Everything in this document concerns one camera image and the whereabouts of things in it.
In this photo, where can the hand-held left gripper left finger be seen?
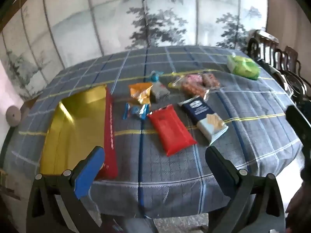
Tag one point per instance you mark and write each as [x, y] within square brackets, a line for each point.
[90, 172]

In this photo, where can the landscape painted folding screen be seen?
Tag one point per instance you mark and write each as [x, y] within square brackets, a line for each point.
[97, 17]

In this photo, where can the red snack packet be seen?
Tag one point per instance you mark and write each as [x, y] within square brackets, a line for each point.
[172, 131]

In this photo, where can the grey snack packet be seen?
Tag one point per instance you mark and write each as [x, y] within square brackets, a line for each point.
[159, 93]

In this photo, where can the dark blue cracker packet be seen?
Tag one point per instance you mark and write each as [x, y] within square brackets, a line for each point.
[201, 111]

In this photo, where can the clear bag of orange nuts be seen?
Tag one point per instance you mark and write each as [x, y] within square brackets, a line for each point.
[194, 92]

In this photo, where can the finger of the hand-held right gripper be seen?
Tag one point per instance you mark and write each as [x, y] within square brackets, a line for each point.
[297, 121]

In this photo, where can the blue and white candy packet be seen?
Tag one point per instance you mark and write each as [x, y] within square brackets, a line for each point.
[144, 111]
[130, 111]

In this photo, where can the yellow candy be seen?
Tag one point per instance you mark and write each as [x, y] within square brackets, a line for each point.
[175, 81]

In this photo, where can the green tissue pack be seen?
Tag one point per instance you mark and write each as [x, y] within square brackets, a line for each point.
[243, 66]

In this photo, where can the light blue candy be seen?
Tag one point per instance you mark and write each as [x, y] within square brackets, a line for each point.
[154, 77]

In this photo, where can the red and gold tin box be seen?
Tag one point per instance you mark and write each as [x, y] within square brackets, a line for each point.
[73, 126]

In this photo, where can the orange snack packet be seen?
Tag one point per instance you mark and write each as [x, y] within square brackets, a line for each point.
[141, 93]

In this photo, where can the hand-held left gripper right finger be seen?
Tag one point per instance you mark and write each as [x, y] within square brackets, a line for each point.
[218, 172]

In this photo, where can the round grey stone disc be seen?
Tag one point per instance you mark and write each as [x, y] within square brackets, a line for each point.
[13, 116]

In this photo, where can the blue plaid tablecloth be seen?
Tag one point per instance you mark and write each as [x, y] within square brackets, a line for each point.
[243, 150]

